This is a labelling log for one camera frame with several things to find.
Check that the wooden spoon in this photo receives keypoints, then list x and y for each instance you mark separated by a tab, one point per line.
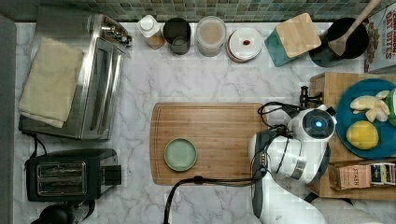
339	45

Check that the small green plate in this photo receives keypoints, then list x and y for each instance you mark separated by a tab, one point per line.
180	154

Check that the wooden drawer cabinet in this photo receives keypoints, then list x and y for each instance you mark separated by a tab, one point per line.
338	90

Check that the black drawer handle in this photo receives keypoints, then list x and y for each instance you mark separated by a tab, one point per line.
306	100

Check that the stash tea box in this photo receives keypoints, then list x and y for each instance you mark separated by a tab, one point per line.
362	174

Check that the clear glass jar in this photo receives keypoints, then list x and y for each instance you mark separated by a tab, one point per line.
211	35

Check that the white lidded bowl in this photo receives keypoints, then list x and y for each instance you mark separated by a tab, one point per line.
244	44

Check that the stainless steel toaster oven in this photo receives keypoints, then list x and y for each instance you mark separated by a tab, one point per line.
103	42

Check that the beige folded towel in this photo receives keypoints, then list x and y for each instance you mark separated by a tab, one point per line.
49	90

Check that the green vegetable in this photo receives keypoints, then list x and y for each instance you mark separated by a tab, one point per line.
391	103

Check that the white cap bottle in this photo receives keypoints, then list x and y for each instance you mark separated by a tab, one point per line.
150	29

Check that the dark grey cup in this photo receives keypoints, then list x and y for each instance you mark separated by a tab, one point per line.
177	33

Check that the pale ginger root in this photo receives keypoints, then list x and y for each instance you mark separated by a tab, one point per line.
374	107

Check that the wooden cutting board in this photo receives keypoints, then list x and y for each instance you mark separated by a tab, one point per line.
221	133

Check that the black kettle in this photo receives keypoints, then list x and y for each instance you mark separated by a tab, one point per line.
66	213

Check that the cinnamon oat bites cereal box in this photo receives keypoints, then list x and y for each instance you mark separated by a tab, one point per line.
380	56

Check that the teal box with wooden lid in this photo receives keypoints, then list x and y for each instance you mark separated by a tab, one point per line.
291	39

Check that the black two-slot toaster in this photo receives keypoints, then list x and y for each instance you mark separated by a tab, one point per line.
72	175

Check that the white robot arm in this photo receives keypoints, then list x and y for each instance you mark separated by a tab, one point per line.
299	150

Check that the yellow lemon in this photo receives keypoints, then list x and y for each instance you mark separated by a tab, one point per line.
362	135

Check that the blue plate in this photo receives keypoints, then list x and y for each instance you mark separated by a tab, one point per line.
364	118

